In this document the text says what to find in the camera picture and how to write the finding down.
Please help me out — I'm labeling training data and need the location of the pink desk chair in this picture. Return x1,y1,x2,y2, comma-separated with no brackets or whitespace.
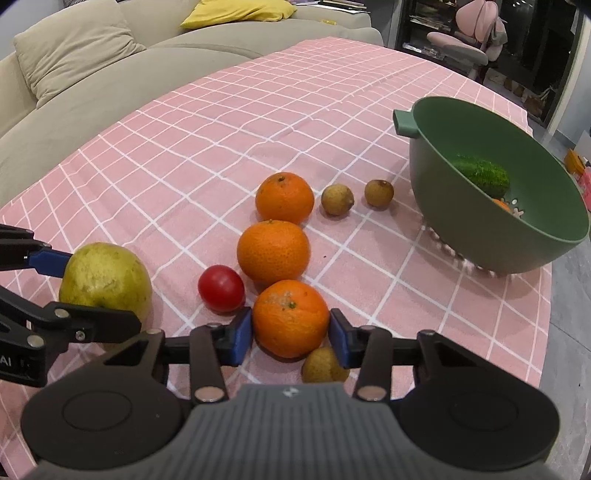
426,0,509,71

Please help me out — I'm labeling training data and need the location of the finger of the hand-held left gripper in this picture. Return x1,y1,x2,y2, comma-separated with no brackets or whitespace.
0,224,73,279
0,285,142,352

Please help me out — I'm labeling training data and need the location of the brown longan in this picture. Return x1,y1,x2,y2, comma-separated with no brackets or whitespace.
321,184,355,216
364,179,395,208
302,346,351,384

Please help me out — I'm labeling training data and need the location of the red tomato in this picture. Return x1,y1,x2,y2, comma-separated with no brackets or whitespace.
198,265,246,312

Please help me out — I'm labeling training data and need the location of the green cucumber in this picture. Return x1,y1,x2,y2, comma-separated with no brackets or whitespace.
450,157,511,197

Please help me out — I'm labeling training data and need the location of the pink checkered tablecloth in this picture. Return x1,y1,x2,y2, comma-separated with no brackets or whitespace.
0,39,553,480

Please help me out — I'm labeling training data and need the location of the yellow pillow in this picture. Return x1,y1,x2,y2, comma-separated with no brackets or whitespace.
180,0,299,30

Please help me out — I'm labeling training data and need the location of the beige sofa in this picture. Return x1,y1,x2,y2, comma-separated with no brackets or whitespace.
0,0,385,206

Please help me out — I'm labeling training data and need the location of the black shelf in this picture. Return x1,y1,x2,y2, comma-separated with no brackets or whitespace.
399,0,462,52

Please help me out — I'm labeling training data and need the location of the orange box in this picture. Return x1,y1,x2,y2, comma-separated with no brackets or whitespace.
564,149,590,177

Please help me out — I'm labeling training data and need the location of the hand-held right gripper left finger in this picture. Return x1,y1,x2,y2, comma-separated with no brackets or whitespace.
104,307,254,404

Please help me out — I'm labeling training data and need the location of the yellow-green pear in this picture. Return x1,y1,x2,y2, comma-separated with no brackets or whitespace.
58,242,153,324

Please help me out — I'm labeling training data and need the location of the green colander bowl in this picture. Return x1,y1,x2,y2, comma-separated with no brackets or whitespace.
392,96,591,278

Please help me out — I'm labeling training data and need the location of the beige sofa cushion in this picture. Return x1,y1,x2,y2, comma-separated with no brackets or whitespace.
13,13,148,110

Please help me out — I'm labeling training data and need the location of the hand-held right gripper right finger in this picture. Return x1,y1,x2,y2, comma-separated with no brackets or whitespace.
329,308,491,403

